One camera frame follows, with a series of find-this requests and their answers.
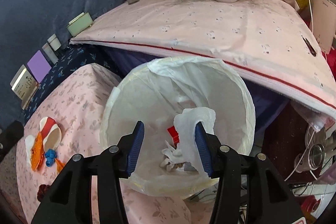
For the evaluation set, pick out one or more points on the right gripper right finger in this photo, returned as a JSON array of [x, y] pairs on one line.
[[218, 160]]

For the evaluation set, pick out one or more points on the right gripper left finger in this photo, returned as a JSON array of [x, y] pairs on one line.
[[119, 161]]

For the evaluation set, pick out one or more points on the white embossed paper towel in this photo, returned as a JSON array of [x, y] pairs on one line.
[[185, 125]]

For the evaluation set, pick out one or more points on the red card box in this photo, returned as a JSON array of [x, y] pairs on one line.
[[174, 135]]

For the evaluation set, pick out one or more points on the orange snack wrapper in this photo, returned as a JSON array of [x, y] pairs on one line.
[[37, 156]]

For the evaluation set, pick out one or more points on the red white paper cup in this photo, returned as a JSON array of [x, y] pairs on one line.
[[51, 133]]

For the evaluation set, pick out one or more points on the beige open gift box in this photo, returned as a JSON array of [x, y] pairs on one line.
[[24, 85]]

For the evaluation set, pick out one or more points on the crumpled white tissue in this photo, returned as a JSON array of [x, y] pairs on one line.
[[173, 159]]

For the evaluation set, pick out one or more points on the purple box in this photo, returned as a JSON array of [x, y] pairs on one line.
[[39, 66]]

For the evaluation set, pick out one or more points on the slim white bottle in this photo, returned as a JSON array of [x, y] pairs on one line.
[[50, 53]]

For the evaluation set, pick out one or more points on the navy dragonfly print cloth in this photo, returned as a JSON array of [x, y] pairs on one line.
[[74, 58]]

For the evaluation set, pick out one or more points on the mint green tissue box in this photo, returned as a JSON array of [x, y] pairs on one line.
[[79, 24]]

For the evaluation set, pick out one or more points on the pale pink dotted cloth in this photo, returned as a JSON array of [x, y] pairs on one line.
[[260, 39]]

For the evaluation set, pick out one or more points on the black clip on cloth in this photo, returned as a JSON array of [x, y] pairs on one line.
[[310, 47]]

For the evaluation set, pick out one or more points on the blue grey backdrop cloth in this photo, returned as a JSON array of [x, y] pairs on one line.
[[26, 26]]

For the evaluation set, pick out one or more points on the white pink appliance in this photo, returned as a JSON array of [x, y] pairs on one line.
[[324, 24]]

